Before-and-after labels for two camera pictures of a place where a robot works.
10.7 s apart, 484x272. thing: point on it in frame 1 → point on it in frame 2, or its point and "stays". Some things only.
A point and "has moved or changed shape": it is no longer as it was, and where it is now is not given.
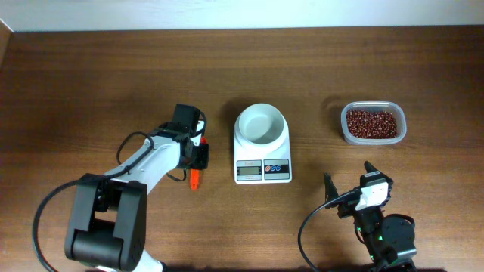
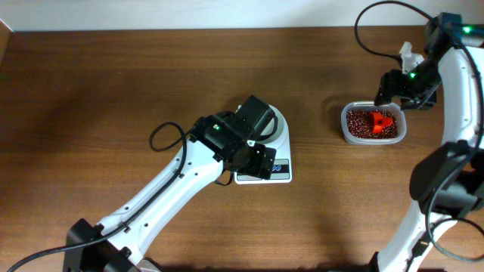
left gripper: x=204 y=162 → x=260 y=153
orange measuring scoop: x=195 y=173 has moved or changed shape
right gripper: x=332 y=191 → x=390 y=87
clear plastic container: x=373 y=122 stays
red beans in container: x=371 y=124 stays
